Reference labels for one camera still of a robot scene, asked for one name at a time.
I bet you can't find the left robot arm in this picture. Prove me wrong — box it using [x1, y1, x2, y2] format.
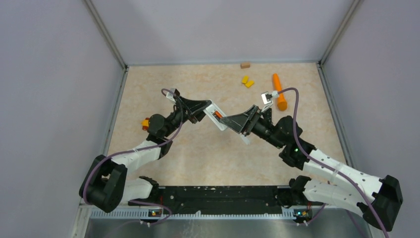
[79, 96, 212, 213]

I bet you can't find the orange toy carrot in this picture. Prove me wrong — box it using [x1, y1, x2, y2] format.
[272, 73, 288, 112]

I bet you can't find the white battery cover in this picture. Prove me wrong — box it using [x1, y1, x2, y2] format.
[241, 135, 251, 145]

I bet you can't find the white remote control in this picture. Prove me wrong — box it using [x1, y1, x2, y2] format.
[204, 100, 227, 131]

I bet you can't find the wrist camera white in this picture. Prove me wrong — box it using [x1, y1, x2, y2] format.
[161, 88, 178, 105]
[261, 91, 279, 112]

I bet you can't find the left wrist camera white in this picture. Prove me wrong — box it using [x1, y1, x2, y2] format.
[161, 88, 178, 105]

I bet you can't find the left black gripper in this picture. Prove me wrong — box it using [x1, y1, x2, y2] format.
[163, 96, 213, 137]

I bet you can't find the yellow block right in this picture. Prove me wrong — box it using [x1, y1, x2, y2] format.
[245, 80, 254, 88]

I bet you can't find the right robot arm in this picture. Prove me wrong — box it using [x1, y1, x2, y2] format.
[218, 106, 403, 232]

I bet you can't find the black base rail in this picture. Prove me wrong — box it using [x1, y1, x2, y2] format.
[154, 185, 296, 216]

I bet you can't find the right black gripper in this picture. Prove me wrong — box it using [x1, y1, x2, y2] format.
[220, 105, 284, 149]

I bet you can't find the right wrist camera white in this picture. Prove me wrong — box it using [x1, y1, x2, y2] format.
[261, 91, 279, 112]

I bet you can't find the tan wooden block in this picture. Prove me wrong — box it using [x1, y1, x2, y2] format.
[240, 62, 251, 69]

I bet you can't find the yellow block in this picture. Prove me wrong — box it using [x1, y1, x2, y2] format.
[241, 75, 249, 84]
[245, 80, 254, 88]

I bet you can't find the yellow toy car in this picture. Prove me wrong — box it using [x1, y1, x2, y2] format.
[141, 118, 149, 131]

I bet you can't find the yellow block left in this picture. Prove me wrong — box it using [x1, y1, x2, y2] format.
[241, 75, 249, 84]

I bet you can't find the black remote control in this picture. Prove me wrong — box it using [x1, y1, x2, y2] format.
[262, 108, 272, 124]

